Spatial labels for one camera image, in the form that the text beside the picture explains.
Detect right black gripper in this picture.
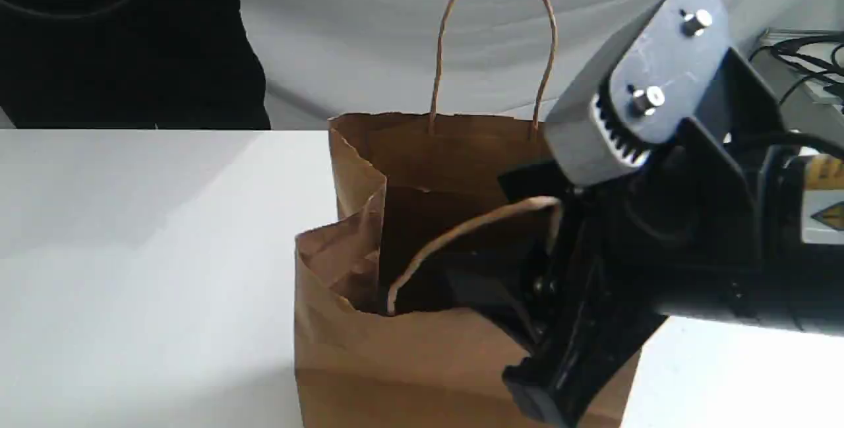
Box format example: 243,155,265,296
438,161,667,428

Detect brown paper bag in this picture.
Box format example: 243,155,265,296
293,0,642,428

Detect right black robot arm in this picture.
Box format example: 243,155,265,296
432,47,842,427

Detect grey silver camera mount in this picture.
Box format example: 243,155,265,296
545,0,731,187

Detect cables on side shelf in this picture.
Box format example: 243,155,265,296
748,29,844,125

